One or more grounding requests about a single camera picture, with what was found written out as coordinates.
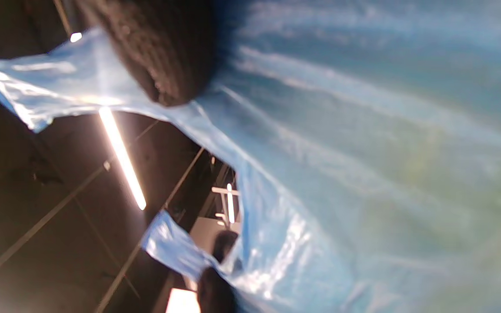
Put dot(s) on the ceiling light strip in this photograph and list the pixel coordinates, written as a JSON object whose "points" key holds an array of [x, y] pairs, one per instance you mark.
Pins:
{"points": [[122, 156]]}

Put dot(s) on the person's left hand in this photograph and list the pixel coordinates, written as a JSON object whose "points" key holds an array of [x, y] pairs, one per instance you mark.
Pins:
{"points": [[215, 291]]}

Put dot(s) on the blue plastic bag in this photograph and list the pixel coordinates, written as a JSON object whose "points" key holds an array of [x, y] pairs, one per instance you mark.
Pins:
{"points": [[342, 174]]}

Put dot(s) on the person's right hand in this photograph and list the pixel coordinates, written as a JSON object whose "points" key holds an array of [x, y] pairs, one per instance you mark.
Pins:
{"points": [[163, 48]]}

